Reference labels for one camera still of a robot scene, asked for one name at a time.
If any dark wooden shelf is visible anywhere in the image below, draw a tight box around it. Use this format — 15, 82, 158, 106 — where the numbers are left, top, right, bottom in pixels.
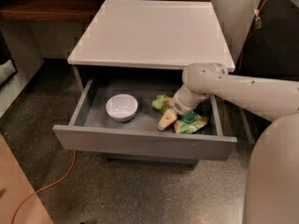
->
0, 0, 210, 23

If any dark framed panel at left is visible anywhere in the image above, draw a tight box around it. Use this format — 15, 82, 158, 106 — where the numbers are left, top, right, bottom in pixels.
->
0, 32, 18, 87

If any green rice chip bag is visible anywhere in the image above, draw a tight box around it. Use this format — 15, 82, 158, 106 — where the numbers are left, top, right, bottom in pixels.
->
152, 94, 208, 134

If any grey top drawer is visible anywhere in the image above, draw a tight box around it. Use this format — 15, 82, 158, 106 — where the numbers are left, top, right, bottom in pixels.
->
53, 78, 237, 161

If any dark side cabinet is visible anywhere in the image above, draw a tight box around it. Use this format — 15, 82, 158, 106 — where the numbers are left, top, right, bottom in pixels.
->
235, 0, 299, 147

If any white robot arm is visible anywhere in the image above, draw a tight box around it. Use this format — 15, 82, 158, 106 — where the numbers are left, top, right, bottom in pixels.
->
158, 63, 299, 224

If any grey drawer cabinet white top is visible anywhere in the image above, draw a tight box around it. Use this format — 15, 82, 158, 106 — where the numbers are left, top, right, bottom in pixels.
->
67, 0, 236, 172

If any orange extension cable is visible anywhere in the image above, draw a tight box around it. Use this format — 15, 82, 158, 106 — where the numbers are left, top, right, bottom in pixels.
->
10, 0, 299, 224

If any white ceramic bowl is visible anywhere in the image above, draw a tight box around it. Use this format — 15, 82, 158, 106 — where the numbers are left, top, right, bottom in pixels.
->
106, 94, 138, 122

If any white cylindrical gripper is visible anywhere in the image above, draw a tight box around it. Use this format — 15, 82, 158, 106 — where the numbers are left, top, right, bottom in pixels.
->
158, 85, 206, 131

